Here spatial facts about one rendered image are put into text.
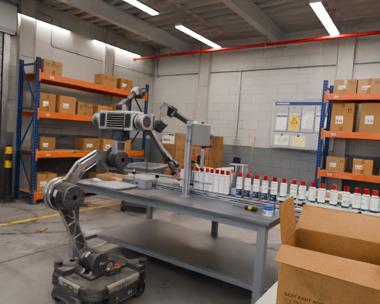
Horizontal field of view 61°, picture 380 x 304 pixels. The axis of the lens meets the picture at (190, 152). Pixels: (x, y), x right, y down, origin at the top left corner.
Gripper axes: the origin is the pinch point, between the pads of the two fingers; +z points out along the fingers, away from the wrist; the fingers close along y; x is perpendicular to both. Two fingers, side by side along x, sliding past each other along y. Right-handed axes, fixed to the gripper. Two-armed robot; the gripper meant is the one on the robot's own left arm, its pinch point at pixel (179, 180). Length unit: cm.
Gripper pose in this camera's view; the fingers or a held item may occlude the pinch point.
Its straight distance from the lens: 306.0
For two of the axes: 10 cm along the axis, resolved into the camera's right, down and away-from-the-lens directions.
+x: -6.9, 5.6, 4.5
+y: 5.4, -0.1, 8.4
